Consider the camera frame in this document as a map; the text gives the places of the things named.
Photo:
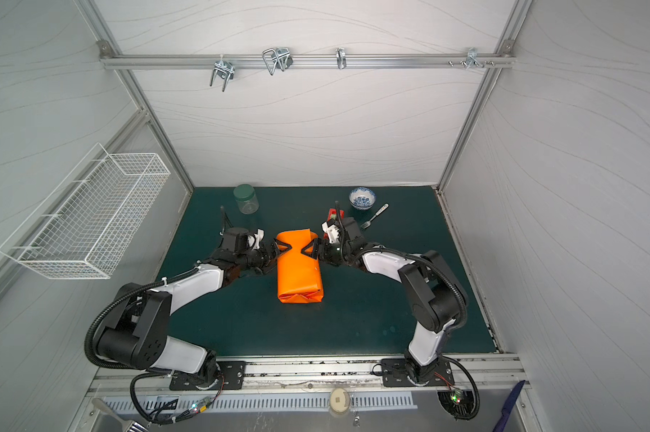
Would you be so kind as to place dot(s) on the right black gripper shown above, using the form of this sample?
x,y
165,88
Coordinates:
x,y
320,251

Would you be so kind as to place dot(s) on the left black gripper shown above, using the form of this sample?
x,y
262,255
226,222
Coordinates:
x,y
269,257

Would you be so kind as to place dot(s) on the orange wrapping paper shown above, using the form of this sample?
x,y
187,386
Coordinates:
x,y
298,277

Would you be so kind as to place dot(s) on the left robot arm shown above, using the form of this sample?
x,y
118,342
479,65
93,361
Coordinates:
x,y
133,331

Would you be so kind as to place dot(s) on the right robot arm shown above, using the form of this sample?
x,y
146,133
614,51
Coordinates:
x,y
437,299

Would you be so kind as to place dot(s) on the red tape dispenser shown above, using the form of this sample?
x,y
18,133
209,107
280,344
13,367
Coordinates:
x,y
334,216

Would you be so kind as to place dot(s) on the silver fork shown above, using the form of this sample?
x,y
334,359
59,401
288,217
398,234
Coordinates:
x,y
365,225

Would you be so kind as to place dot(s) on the blue white ceramic bowl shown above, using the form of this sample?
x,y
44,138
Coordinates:
x,y
362,198

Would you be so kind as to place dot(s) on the green lid glass jar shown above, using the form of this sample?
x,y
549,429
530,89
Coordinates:
x,y
246,198

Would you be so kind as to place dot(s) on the green table mat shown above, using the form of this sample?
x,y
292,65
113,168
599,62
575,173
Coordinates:
x,y
360,314

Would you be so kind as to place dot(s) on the round white puck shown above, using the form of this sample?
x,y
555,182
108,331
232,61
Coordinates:
x,y
340,402

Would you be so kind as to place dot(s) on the middle metal clamp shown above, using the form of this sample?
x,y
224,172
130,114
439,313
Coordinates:
x,y
279,58

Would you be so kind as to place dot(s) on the metal clamp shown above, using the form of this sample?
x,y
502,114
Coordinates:
x,y
279,58
223,72

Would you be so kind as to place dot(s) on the small metal hook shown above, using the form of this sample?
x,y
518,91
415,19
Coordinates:
x,y
341,58

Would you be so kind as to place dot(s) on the left metal clamp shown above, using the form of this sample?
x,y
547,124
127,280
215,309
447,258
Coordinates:
x,y
223,72

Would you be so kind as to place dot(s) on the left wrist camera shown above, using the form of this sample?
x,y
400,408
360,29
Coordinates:
x,y
256,239

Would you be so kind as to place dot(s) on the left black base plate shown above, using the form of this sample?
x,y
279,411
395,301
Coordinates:
x,y
228,375

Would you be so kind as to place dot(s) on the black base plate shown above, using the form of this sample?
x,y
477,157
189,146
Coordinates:
x,y
397,372
228,375

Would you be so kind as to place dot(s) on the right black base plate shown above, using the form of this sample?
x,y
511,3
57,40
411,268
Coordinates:
x,y
397,372

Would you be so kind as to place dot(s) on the white wire basket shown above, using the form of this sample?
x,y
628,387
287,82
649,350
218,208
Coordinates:
x,y
82,229

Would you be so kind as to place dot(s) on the aluminium cross rail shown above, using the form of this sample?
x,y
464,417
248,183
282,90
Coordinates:
x,y
325,61

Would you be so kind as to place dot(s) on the right metal bracket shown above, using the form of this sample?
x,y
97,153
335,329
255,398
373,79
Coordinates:
x,y
471,61

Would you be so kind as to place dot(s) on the blue handled tool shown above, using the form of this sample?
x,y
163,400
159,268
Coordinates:
x,y
508,406

